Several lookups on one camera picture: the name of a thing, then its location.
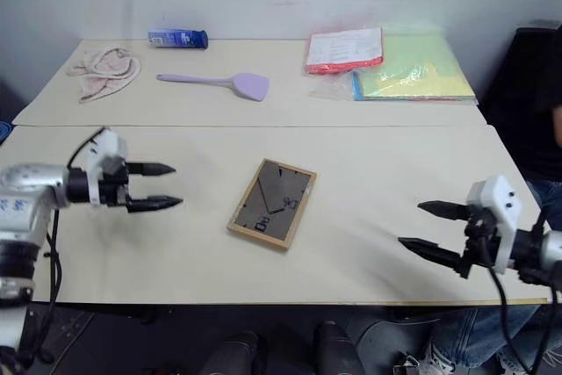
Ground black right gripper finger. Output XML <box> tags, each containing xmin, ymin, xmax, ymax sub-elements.
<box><xmin>397</xmin><ymin>236</ymin><xmax>465</xmax><ymax>269</ymax></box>
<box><xmin>416</xmin><ymin>199</ymin><xmax>472</xmax><ymax>223</ymax></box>

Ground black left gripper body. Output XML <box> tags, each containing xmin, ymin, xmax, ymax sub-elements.
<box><xmin>98</xmin><ymin>159</ymin><xmax>133</xmax><ymax>214</ymax></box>

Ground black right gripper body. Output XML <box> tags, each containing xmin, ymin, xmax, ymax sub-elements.
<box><xmin>456</xmin><ymin>206</ymin><xmax>502</xmax><ymax>280</ymax></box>

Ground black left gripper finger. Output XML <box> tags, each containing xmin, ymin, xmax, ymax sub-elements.
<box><xmin>126</xmin><ymin>162</ymin><xmax>177</xmax><ymax>176</ymax></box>
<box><xmin>130</xmin><ymin>195</ymin><xmax>184</xmax><ymax>214</ymax></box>

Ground person's blue jeans legs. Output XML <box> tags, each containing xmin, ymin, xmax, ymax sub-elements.
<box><xmin>428</xmin><ymin>177</ymin><xmax>562</xmax><ymax>375</ymax></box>

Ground pink crumpled towel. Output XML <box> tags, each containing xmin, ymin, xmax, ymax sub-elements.
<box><xmin>66</xmin><ymin>46</ymin><xmax>143</xmax><ymax>105</ymax></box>

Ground white sneaker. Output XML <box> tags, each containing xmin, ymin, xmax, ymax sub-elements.
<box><xmin>419</xmin><ymin>342</ymin><xmax>458</xmax><ymax>375</ymax></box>

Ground purple silicone spatula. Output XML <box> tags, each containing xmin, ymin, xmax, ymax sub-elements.
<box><xmin>155</xmin><ymin>72</ymin><xmax>270</xmax><ymax>103</ymax></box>

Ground blue cylindrical package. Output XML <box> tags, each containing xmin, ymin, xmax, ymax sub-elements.
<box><xmin>147</xmin><ymin>28</ymin><xmax>210</xmax><ymax>49</ymax></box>

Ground person's black shirt torso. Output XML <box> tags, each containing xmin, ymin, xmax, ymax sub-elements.
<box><xmin>481</xmin><ymin>18</ymin><xmax>562</xmax><ymax>184</ymax></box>

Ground coloured paper pack in plastic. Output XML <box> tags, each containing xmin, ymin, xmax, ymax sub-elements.
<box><xmin>308</xmin><ymin>33</ymin><xmax>479</xmax><ymax>107</ymax></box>

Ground dark rounded shape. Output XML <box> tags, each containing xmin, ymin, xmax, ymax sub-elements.
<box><xmin>199</xmin><ymin>329</ymin><xmax>270</xmax><ymax>375</ymax></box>

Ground red paper packet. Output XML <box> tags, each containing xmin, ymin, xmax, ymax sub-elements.
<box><xmin>303</xmin><ymin>26</ymin><xmax>387</xmax><ymax>76</ymax></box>

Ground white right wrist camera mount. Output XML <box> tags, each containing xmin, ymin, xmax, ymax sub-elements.
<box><xmin>466</xmin><ymin>175</ymin><xmax>524</xmax><ymax>275</ymax></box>

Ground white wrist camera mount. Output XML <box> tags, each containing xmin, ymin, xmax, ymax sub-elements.
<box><xmin>466</xmin><ymin>175</ymin><xmax>524</xmax><ymax>275</ymax></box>
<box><xmin>85</xmin><ymin>128</ymin><xmax>129</xmax><ymax>208</ymax></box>

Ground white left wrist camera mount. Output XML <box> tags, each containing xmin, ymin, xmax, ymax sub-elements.
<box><xmin>85</xmin><ymin>128</ymin><xmax>129</xmax><ymax>208</ymax></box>

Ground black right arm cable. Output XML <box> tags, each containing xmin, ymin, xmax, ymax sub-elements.
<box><xmin>487</xmin><ymin>212</ymin><xmax>562</xmax><ymax>375</ymax></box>

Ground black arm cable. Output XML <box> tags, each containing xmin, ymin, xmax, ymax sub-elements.
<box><xmin>487</xmin><ymin>212</ymin><xmax>562</xmax><ymax>375</ymax></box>
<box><xmin>42</xmin><ymin>126</ymin><xmax>111</xmax><ymax>352</ymax></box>

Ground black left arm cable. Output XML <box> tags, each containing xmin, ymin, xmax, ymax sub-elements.
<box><xmin>42</xmin><ymin>126</ymin><xmax>111</xmax><ymax>352</ymax></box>

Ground wooden picture frame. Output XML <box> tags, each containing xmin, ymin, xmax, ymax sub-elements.
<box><xmin>226</xmin><ymin>157</ymin><xmax>319</xmax><ymax>253</ymax></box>

